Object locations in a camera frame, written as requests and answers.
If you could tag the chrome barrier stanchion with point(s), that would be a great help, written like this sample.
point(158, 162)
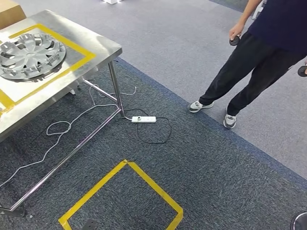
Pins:
point(301, 222)

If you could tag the person's left hand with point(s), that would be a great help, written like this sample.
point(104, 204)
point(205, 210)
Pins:
point(305, 63)

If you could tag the stainless steel workbench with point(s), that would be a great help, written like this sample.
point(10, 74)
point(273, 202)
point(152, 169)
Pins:
point(96, 44)

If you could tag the grey plastic wheel hubcap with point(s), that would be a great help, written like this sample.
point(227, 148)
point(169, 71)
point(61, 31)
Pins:
point(29, 57)

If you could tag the person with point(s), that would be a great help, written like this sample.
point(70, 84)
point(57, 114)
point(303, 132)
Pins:
point(264, 63)

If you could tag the brown cardboard box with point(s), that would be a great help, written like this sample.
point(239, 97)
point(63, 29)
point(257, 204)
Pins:
point(10, 14)

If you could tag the white power strip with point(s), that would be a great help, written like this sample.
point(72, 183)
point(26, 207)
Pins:
point(144, 119)

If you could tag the person's right hand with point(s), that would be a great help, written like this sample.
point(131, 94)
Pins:
point(236, 31)

